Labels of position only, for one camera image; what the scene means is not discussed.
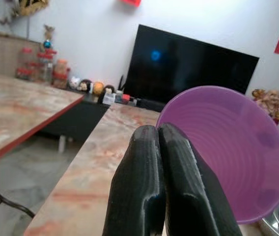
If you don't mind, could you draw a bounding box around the black tv cabinet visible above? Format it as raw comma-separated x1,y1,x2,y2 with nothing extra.
38,89,165,153

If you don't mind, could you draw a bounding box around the orange round fruit ornament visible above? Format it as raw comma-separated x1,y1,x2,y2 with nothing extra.
92,82,105,95

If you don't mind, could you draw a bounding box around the beige woven sideboard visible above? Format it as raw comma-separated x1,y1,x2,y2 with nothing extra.
0,32,47,79

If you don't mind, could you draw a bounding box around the marble pattern table red edge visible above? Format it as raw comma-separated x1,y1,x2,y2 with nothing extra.
0,72,85,168

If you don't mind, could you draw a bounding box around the snack jar red lid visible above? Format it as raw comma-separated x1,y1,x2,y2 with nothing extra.
52,59,71,89

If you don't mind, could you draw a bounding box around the red paper wall decoration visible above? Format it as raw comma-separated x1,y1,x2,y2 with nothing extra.
120,0,142,7

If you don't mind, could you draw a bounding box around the black flat screen television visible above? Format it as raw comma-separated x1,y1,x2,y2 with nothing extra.
123,24,260,102

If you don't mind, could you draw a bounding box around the black hair doll figurine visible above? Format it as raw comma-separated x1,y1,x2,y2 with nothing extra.
97,84,115,104

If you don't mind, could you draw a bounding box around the purple plastic cup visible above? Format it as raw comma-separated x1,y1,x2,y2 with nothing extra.
155,85,279,225

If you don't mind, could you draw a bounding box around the clear jar red lid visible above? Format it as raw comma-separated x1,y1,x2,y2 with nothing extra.
36,49,57,84
16,47,33,80

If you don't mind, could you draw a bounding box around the small red black box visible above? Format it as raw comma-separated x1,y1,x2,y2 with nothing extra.
114,89,138,107

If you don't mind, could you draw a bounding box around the blue bauble figurine ornament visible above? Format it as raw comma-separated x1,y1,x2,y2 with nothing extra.
40,24,56,53

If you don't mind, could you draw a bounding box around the white cat figurine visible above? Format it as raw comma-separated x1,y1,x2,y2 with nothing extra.
69,76,81,89

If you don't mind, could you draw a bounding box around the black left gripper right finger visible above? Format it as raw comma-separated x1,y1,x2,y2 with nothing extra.
158,122,243,236

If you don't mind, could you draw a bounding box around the golden flower ornament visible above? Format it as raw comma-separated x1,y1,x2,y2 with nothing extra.
251,88,279,125

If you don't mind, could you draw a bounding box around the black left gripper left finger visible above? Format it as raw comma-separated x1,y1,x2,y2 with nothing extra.
102,124,167,236

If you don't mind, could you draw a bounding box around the gold wall decoration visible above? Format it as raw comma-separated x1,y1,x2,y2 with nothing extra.
11,0,50,17

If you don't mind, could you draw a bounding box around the black soundbar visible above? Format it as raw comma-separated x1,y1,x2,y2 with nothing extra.
137,98,165,113

